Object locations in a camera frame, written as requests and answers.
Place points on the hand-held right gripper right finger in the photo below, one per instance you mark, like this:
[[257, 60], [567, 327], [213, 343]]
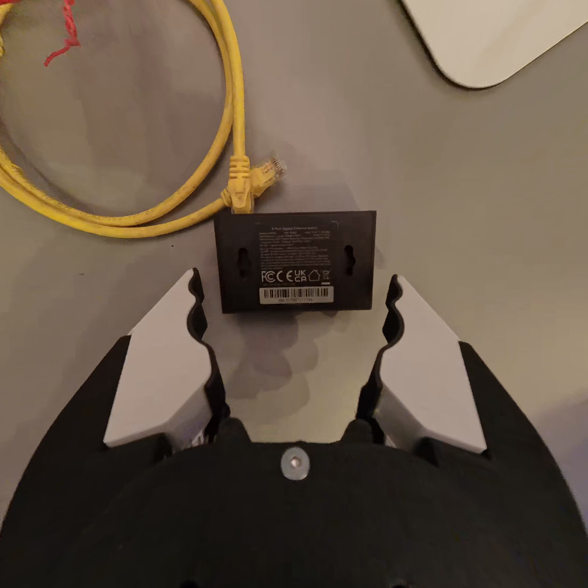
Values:
[[427, 381]]

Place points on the black ethernet switch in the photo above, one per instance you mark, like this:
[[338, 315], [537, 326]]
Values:
[[294, 257]]

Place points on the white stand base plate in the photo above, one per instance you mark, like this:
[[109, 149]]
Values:
[[482, 36]]

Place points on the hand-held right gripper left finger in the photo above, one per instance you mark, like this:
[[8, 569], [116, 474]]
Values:
[[160, 376]]

